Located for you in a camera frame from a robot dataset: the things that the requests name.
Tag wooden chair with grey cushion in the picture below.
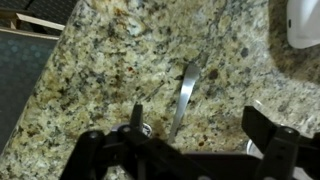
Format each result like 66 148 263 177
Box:
0 8 66 155

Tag white rounded plastic object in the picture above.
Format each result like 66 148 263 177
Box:
286 0 320 50

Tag small round metal object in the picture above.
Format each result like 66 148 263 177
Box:
141 122 155 138

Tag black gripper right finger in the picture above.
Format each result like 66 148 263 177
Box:
241 105 320 180

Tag silver metal spoon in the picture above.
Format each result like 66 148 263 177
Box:
166 63 202 146

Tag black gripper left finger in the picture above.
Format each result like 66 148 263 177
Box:
59 103 208 180

